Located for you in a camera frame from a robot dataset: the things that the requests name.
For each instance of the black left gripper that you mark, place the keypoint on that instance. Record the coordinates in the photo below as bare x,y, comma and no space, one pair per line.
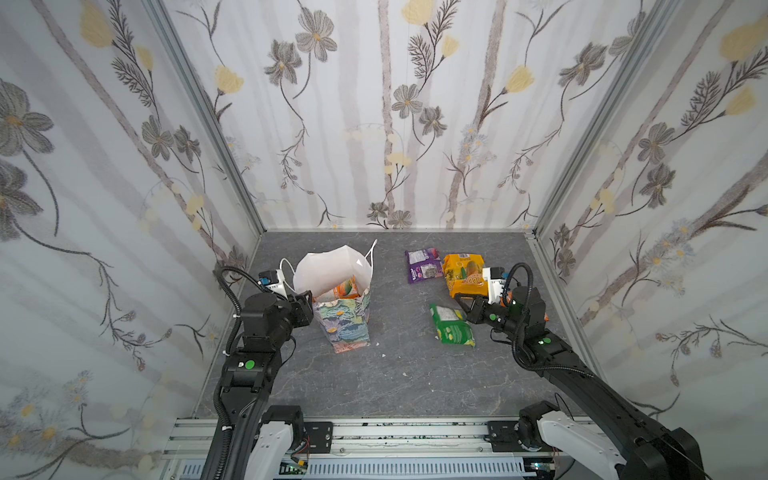
302,308

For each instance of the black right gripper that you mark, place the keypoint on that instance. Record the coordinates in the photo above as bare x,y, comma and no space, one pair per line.
477,307

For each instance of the green yellow Fox's candy packet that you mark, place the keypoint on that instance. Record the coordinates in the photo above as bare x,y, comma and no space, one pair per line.
451,327

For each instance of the yellow mango gummy packet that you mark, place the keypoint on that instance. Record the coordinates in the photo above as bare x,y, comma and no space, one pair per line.
463,274

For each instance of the floral white paper bag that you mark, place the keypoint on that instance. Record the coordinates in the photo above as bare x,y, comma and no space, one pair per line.
343,321

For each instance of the orange white snack packet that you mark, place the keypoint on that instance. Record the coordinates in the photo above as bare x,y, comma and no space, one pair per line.
347,289

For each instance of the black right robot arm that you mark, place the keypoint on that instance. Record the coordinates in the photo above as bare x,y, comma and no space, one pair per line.
626,443

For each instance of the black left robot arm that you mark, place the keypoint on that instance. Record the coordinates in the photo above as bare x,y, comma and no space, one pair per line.
252,438

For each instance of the purple snack packet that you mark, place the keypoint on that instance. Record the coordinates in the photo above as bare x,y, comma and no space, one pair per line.
423,264

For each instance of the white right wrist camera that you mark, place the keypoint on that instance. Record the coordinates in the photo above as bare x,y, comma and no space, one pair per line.
495,279

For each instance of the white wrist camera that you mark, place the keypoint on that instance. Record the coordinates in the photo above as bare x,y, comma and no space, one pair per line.
495,279
273,280

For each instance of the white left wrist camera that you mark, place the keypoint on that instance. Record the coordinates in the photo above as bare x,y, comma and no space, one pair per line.
273,280

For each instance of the white cable duct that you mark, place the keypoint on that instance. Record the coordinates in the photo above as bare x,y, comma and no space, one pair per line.
418,468

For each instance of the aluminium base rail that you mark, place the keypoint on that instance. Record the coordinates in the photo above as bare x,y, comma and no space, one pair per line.
453,437

